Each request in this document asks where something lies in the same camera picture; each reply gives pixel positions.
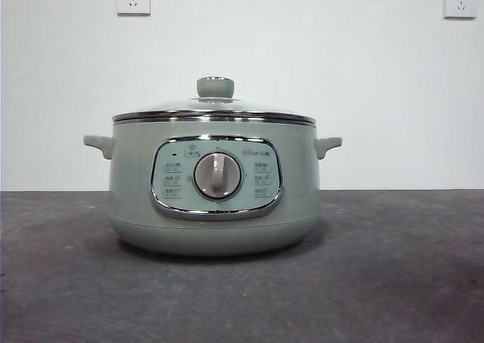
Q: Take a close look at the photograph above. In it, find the glass lid with green knob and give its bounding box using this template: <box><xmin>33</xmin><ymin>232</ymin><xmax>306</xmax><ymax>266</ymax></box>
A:
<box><xmin>112</xmin><ymin>76</ymin><xmax>317</xmax><ymax>125</ymax></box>

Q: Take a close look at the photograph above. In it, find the pale green electric pot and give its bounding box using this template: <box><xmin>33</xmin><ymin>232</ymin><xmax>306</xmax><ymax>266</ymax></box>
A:
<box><xmin>82</xmin><ymin>118</ymin><xmax>343</xmax><ymax>257</ymax></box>

